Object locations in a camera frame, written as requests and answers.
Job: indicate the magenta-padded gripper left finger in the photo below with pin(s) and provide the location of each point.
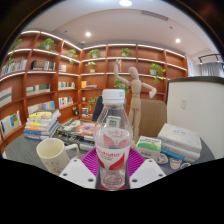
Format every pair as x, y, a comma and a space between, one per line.
76, 172

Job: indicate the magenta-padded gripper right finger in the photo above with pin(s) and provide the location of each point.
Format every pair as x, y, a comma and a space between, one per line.
149, 172

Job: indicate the clear plastic water bottle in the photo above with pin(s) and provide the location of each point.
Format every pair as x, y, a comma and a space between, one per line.
113, 146

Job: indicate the small round badge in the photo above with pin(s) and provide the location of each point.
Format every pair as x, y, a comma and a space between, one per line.
175, 163
162, 158
185, 165

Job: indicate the green and white tissue box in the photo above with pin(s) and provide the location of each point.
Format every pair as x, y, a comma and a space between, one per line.
148, 146

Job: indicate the cream ceramic mug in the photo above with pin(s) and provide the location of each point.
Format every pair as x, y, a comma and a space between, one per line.
51, 156

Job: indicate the black-covered book stack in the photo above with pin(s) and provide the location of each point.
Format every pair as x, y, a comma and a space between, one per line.
78, 130

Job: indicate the white book stack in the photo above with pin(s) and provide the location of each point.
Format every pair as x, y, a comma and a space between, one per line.
180, 138

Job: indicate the tan office chair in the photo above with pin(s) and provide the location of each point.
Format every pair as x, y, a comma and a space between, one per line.
153, 116

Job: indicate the colourful stack of books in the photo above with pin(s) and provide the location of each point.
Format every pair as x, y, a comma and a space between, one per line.
41, 123

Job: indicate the green and white carton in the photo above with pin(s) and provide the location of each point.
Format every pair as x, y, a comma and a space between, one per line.
113, 121

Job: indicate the wooden artist mannequin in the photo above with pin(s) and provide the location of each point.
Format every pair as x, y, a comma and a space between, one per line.
135, 100

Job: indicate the white partition with dark top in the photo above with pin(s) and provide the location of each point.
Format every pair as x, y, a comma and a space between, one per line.
203, 113

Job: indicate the round ceiling lights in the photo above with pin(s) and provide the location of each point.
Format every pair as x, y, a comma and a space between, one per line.
125, 2

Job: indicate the white wall switch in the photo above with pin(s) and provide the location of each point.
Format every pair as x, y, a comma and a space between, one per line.
183, 103

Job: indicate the wooden wall shelf unit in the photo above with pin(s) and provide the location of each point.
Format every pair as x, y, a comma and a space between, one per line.
100, 71

